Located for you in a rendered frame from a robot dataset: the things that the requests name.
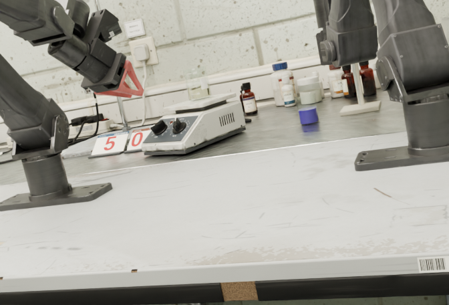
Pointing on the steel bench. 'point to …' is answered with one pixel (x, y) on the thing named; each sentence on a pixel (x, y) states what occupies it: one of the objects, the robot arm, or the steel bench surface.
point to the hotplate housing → (202, 128)
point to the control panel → (171, 131)
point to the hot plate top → (200, 102)
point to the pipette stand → (361, 102)
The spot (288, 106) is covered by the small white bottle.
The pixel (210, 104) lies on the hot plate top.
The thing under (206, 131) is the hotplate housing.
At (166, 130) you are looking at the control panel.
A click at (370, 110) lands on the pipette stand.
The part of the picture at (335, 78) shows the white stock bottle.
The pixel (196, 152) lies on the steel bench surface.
